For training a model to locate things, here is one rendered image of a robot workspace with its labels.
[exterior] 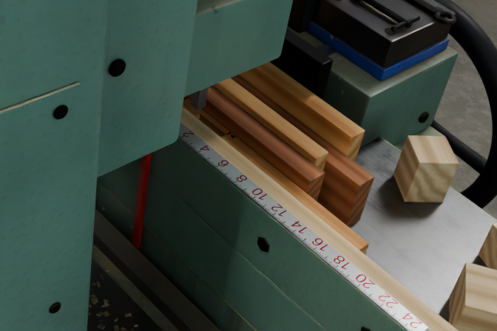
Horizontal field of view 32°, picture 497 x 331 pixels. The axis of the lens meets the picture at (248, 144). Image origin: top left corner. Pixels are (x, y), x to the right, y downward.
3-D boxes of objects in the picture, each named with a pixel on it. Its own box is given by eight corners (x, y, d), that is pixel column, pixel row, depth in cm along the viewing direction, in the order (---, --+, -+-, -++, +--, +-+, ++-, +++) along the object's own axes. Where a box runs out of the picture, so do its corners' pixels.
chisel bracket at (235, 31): (279, 74, 68) (299, -20, 63) (140, 134, 60) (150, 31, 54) (217, 29, 72) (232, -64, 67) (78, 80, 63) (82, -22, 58)
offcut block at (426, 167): (393, 173, 74) (407, 134, 72) (430, 175, 75) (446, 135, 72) (404, 202, 72) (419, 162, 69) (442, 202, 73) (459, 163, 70)
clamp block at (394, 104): (435, 128, 86) (464, 54, 80) (349, 178, 78) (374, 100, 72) (328, 55, 93) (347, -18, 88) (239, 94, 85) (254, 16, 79)
